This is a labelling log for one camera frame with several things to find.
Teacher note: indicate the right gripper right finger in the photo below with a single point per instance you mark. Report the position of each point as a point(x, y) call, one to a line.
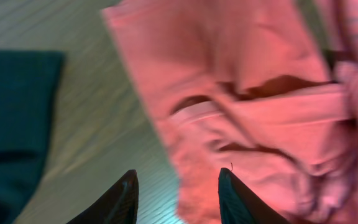
point(239, 205)

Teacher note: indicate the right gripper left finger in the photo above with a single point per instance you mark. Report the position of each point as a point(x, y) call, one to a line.
point(118, 205)

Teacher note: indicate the red t-shirt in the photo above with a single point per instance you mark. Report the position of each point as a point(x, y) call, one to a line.
point(267, 89)

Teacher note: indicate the black t-shirt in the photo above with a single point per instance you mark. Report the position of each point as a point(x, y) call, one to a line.
point(28, 81)

